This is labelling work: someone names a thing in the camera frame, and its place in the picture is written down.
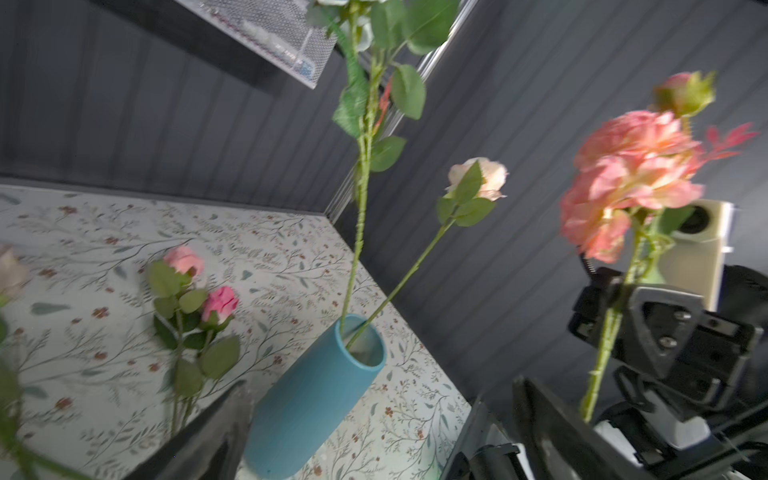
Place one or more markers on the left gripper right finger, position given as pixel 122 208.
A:
pixel 558 443

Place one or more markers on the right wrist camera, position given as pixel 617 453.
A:
pixel 696 261

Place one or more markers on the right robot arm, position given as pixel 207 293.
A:
pixel 727 444

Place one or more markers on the pile of artificial flowers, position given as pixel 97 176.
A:
pixel 187 320

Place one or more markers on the teal ceramic vase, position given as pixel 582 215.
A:
pixel 312 398

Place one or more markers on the white rose spray stem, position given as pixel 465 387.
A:
pixel 370 36

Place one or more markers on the white wire mesh basket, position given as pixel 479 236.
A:
pixel 277 31

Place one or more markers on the cream rose stem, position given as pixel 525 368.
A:
pixel 474 188

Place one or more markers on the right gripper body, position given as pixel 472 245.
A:
pixel 671 351

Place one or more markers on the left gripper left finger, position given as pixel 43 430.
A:
pixel 209 447

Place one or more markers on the pink carnation spray stem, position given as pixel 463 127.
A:
pixel 633 172

